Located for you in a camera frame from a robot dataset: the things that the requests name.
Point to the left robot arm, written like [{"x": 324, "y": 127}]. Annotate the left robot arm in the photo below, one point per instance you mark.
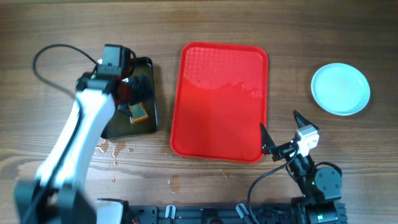
[{"x": 56, "y": 195}]

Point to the black water tray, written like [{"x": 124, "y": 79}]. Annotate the black water tray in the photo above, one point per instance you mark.
[{"x": 119, "y": 126}]

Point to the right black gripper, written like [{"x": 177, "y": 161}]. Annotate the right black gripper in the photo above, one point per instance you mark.
[{"x": 268, "y": 145}]

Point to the light blue plate top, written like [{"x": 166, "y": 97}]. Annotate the light blue plate top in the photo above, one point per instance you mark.
[{"x": 340, "y": 89}]

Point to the orange green sponge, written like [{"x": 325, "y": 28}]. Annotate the orange green sponge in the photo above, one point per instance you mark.
[{"x": 138, "y": 113}]

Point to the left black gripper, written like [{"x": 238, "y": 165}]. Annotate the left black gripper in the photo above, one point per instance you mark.
[{"x": 142, "y": 89}]

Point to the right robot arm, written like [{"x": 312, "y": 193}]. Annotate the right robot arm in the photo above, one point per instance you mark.
[{"x": 320, "y": 184}]

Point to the red plastic tray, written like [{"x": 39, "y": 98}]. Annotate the red plastic tray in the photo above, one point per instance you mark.
[{"x": 220, "y": 101}]

